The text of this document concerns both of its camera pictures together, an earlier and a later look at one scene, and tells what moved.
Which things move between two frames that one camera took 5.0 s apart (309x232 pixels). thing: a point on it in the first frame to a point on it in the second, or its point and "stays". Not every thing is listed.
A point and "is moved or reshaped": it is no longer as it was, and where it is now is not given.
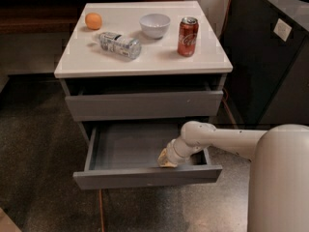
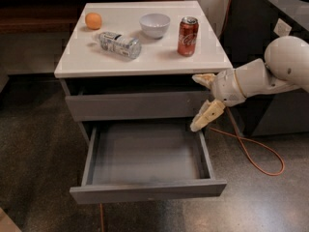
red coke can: x=187 y=43 stays
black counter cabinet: x=268 y=84 stays
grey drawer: x=126 y=155 is moved or reshaped
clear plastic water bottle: x=119 y=43 stays
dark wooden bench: x=57 y=14 stays
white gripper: x=173 y=155 to x=226 y=87
